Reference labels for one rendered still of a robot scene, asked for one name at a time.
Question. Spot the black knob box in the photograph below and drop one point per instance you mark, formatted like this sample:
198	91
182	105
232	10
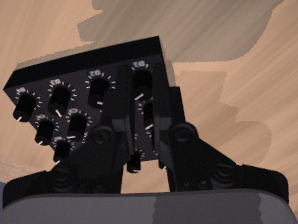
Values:
75	85

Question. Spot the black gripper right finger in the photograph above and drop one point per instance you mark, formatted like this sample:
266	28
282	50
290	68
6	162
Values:
191	163

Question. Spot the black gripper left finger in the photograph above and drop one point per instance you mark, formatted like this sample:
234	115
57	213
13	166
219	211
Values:
91	167

